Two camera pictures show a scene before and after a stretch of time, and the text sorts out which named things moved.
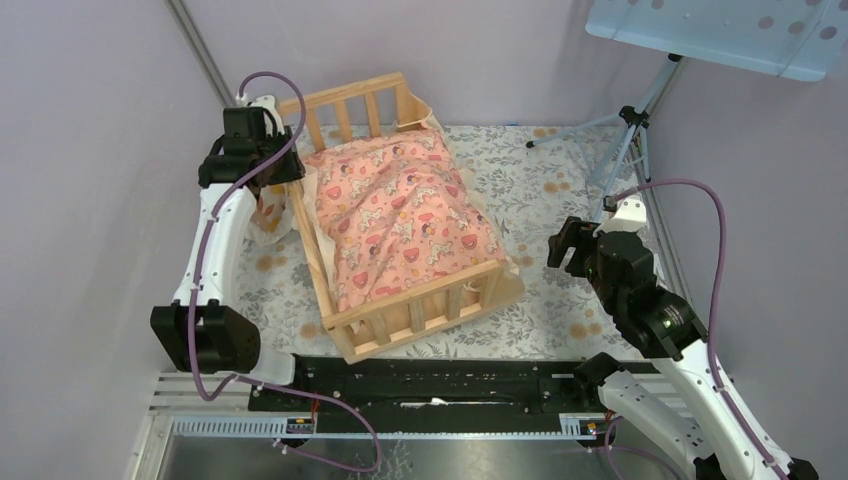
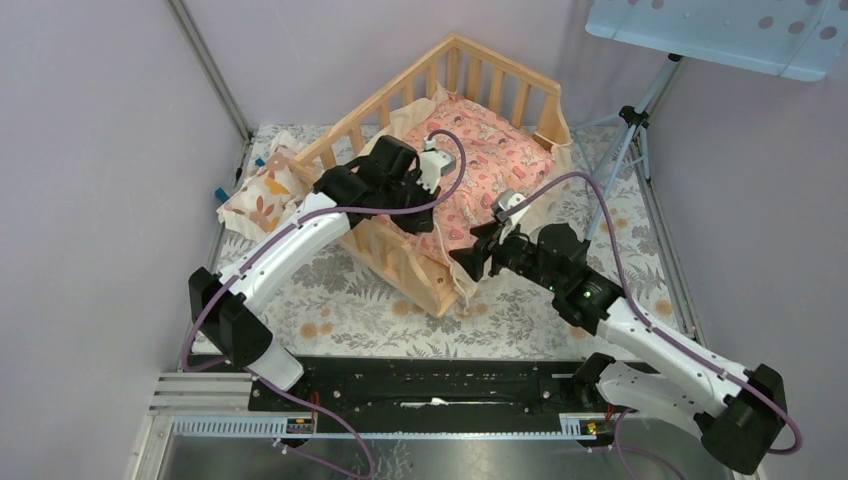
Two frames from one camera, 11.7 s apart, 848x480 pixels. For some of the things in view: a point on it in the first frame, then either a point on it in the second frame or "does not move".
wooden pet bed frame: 384,105 to 472,73
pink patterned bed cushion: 394,211 to 473,153
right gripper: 574,233 to 493,238
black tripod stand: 637,118 does not move
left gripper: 293,170 to 422,221
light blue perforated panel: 798,39 does not move
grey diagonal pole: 202,51 does not move
